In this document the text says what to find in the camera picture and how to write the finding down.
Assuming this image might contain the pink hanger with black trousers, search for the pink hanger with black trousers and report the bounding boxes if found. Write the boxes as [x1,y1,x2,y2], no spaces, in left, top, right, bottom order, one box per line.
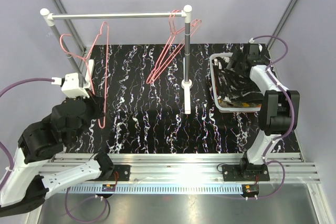
[59,22,110,129]

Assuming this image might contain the black white patterned trousers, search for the black white patterned trousers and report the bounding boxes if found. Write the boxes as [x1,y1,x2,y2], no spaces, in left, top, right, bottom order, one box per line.
[212,57,264,104]

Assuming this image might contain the orange trousers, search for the orange trousers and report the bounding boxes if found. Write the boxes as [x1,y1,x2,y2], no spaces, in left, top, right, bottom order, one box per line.
[217,100,261,108]

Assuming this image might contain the pink hanger with camouflage trousers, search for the pink hanger with camouflage trousers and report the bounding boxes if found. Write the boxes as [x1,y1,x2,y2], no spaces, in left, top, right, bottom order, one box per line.
[151,9,203,82]

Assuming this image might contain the pink hanger with orange trousers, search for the pink hanger with orange trousers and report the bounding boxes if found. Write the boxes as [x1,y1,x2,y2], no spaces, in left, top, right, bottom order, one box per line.
[146,10,181,84]

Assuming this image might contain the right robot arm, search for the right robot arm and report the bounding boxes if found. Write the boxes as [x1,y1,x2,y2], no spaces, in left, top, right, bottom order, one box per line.
[222,40,300,182]

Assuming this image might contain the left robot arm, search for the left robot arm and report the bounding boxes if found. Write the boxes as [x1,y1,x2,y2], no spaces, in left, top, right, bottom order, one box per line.
[1,95,114,217]

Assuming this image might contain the black marble pattern mat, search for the black marble pattern mat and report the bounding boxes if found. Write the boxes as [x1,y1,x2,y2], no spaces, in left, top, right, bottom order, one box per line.
[65,42,301,154]

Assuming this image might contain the white plastic basket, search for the white plastic basket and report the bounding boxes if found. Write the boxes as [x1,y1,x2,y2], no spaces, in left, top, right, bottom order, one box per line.
[209,52,260,113]

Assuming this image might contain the silver white clothes rack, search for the silver white clothes rack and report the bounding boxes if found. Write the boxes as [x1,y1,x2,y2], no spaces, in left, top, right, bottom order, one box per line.
[40,5,192,114]

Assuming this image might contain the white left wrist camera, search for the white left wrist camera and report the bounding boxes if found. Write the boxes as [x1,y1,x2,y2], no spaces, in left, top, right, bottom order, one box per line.
[51,73,89,99]

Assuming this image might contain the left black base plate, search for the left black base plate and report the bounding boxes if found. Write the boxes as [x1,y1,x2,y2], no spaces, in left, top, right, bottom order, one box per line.
[107,164,131,182]

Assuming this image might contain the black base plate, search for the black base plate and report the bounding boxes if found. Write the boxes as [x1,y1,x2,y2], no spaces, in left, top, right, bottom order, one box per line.
[107,164,131,182]
[222,164,270,182]

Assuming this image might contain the aluminium mounting rail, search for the aluminium mounting rail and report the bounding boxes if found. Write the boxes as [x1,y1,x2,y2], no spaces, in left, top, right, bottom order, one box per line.
[39,152,321,184]

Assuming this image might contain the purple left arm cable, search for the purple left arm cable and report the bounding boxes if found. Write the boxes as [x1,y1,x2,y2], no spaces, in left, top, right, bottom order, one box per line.
[0,77,110,222]

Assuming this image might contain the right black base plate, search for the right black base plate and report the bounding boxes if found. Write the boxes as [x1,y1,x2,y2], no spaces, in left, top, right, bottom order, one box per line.
[222,164,270,182]

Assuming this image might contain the white slotted cable duct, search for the white slotted cable duct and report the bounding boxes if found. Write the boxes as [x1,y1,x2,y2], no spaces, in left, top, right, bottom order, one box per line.
[69,183,243,195]

